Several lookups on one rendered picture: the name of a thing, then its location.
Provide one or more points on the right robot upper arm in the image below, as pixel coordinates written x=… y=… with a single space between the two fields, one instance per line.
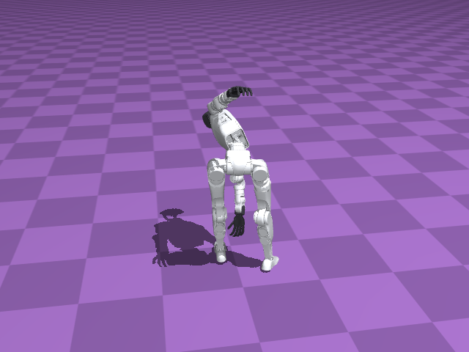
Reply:
x=236 y=179

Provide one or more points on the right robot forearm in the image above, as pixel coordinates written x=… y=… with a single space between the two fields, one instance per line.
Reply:
x=239 y=199

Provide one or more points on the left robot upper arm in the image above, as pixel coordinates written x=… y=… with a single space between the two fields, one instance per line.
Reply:
x=214 y=107

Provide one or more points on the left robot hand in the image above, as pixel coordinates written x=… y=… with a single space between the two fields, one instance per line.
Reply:
x=234 y=92

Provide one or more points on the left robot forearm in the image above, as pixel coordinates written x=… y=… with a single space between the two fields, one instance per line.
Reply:
x=223 y=99

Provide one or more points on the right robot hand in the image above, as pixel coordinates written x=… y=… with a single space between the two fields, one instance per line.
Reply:
x=238 y=222

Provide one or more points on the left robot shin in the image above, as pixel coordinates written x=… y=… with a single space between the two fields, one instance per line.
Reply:
x=219 y=230

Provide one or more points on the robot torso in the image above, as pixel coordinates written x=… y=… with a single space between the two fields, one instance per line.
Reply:
x=230 y=135

